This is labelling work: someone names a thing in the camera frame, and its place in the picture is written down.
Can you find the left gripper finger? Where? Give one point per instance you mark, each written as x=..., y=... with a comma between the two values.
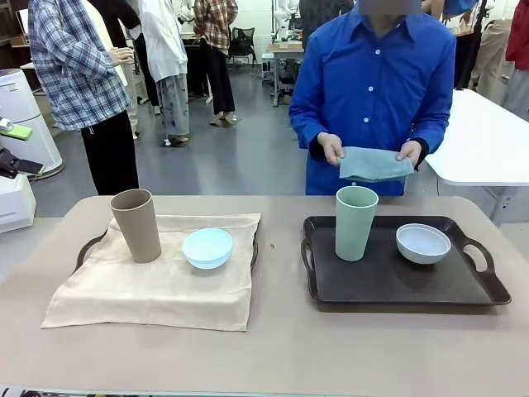
x=20, y=163
x=18, y=131

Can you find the brown tall cup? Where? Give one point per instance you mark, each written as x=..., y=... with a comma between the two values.
x=138, y=227

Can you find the beige cloth mat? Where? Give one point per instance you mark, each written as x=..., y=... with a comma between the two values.
x=165, y=293

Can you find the light blue bowl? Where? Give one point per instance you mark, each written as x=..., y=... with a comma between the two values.
x=206, y=248

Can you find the grey-green cloth mat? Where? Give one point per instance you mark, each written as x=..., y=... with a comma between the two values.
x=374, y=165

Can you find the person's left forearm blue sleeve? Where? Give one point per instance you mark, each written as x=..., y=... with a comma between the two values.
x=434, y=132

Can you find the person's right forearm blue sleeve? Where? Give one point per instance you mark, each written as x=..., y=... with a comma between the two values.
x=306, y=132

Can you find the dark brown tray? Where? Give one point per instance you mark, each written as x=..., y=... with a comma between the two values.
x=392, y=281
x=89, y=246

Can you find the person's right hand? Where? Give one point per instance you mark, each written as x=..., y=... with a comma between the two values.
x=330, y=146

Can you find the person's left hand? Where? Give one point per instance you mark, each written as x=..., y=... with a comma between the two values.
x=412, y=151

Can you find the white cylindrical air purifier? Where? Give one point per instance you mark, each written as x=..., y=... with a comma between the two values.
x=25, y=103

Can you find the white box unit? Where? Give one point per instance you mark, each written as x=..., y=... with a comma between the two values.
x=12, y=207

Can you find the person in plaid shirt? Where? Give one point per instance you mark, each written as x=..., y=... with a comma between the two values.
x=70, y=62

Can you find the brown cardboard box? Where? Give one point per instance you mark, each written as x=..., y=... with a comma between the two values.
x=20, y=40

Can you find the black office chair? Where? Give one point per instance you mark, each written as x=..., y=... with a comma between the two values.
x=243, y=43

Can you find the wooden top desk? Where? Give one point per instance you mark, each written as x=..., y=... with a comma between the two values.
x=285, y=49

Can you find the green tall cup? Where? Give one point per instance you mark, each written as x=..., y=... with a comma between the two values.
x=354, y=227

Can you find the person in blue shirt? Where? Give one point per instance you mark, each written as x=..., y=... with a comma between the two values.
x=372, y=62

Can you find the white bowl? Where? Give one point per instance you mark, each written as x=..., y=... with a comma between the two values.
x=422, y=246

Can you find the white table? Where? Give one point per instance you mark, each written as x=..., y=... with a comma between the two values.
x=483, y=136

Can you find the person in beige trousers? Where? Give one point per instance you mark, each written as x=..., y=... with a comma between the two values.
x=492, y=49

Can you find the person in red jacket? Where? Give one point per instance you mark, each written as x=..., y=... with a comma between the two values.
x=518, y=41

